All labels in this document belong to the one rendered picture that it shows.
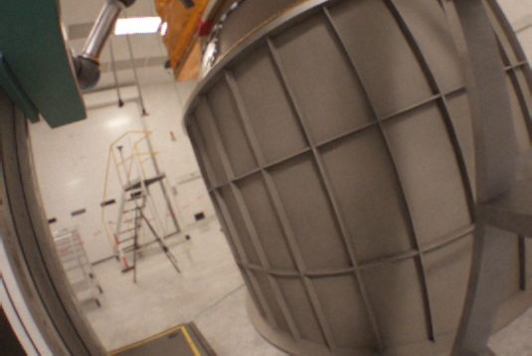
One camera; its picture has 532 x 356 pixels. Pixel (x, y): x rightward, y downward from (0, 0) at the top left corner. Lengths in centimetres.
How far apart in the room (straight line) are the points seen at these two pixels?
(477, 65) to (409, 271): 61
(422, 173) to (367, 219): 20
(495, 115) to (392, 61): 42
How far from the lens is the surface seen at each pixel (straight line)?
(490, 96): 39
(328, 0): 77
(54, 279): 81
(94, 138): 871
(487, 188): 38
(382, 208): 74
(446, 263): 84
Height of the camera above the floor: 75
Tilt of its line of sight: 4 degrees up
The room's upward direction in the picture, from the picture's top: 21 degrees counter-clockwise
